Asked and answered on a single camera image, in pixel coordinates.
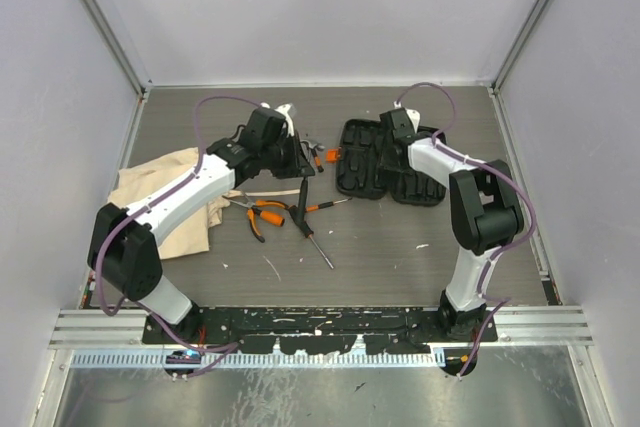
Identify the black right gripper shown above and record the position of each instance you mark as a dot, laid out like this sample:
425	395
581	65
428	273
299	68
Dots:
385	162

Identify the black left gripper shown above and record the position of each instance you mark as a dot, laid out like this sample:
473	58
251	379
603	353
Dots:
298	166

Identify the orange small tool piece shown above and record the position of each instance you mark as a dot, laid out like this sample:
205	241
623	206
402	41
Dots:
333	155

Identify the orange black slim screwdriver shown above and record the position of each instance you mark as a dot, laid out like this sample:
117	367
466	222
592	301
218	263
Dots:
328	204

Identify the black plastic tool case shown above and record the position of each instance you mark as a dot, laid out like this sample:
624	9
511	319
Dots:
367	169

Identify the black handled large screwdriver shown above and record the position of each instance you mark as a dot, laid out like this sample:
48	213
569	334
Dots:
298	216

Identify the black handled claw hammer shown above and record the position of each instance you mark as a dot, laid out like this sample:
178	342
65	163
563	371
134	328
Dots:
303	194

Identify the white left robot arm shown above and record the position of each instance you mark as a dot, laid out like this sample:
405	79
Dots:
124	247

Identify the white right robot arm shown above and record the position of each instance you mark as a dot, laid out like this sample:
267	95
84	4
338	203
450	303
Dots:
485	212

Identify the small black orange screwdriver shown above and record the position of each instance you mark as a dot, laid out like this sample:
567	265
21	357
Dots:
316	157

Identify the orange black pliers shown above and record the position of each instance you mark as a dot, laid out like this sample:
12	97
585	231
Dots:
258	210

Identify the wooden flat stick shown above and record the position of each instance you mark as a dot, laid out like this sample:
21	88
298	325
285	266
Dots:
269	194

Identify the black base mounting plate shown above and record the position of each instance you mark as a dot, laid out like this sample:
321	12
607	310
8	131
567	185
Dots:
315	331

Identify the beige cloth bag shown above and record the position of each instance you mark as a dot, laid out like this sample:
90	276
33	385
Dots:
180	196

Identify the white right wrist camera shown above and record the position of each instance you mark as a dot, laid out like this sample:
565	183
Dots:
413	115

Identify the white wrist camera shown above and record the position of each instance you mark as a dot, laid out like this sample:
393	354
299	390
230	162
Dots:
413	115
288	111

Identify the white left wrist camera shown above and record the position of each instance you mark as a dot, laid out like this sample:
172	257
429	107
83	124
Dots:
288	111

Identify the aluminium front rail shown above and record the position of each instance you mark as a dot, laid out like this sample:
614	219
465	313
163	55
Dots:
515	326

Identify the white slotted cable duct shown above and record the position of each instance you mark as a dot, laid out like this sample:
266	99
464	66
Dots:
189	359

